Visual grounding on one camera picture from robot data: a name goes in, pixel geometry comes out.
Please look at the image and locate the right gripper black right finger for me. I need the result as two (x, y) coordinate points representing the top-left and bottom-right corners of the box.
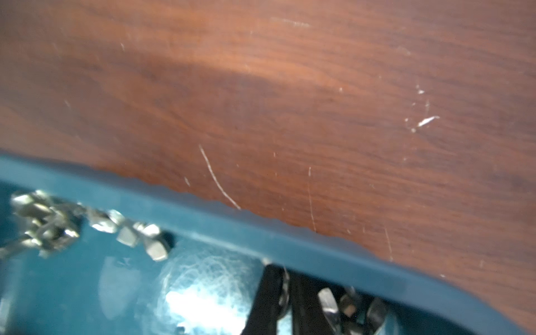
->
(290, 272), (334, 335)

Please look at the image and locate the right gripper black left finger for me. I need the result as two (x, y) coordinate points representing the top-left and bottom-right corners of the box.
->
(241, 265), (285, 335)

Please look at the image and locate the teal plastic storage box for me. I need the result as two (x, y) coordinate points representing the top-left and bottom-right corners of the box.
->
(1, 152), (521, 334)

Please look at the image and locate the pile of silver wing nuts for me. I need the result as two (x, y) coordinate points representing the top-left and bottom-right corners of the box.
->
(1, 191), (396, 334)

